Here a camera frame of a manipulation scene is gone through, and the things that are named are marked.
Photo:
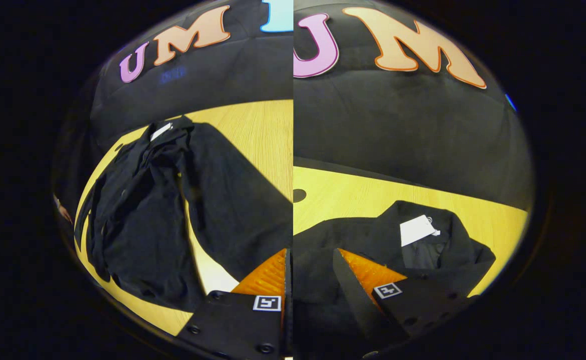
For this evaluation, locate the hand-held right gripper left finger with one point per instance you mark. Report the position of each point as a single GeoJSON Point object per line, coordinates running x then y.
{"type": "Point", "coordinates": [242, 325]}

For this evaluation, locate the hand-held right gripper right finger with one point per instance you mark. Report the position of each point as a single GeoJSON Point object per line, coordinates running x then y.
{"type": "Point", "coordinates": [358, 295]}

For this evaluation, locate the black coat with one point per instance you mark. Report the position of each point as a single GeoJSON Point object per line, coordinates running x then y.
{"type": "Point", "coordinates": [142, 225]}

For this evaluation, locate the black backdrop cloth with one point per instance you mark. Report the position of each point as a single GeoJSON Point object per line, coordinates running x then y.
{"type": "Point", "coordinates": [413, 125]}

